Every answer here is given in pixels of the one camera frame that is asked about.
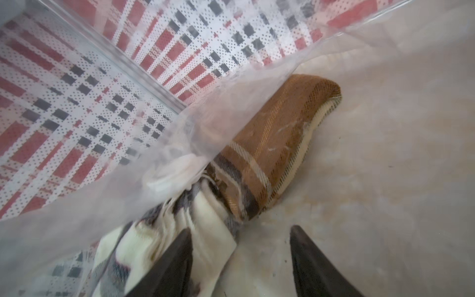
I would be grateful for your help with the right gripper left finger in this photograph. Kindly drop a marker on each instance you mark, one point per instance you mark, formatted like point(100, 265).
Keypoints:
point(170, 275)

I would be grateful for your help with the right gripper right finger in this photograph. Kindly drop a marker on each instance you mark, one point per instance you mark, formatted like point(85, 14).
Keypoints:
point(314, 275)

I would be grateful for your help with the clear plastic vacuum bag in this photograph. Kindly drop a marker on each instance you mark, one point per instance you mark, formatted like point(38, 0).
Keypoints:
point(96, 93)

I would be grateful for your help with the cream grey plaid scarf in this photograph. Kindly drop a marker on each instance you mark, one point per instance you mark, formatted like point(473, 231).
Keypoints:
point(126, 254)

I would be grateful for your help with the brown plaid scarf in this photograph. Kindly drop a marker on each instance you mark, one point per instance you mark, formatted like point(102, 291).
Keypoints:
point(256, 167)

